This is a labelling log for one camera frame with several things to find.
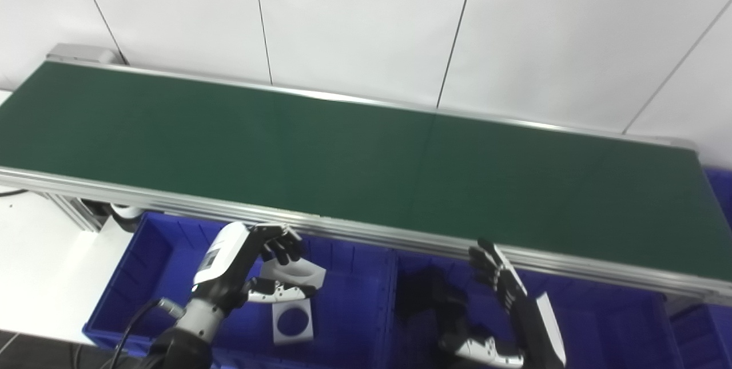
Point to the green conveyor belt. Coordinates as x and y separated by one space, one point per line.
343 157

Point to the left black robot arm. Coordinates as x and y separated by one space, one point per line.
183 340

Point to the white square part with hole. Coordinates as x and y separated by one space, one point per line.
280 334

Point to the white plastic part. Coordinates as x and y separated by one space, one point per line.
306 273

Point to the blue plastic bin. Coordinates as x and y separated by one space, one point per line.
617 329
148 277
706 334

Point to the aluminium conveyor leg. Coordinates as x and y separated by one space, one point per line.
74 211

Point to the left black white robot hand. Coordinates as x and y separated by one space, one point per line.
223 266

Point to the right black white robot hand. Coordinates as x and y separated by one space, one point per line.
532 329

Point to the black white conveyor motor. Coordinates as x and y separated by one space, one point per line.
123 211

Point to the black plastic part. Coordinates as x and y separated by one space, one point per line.
429 300

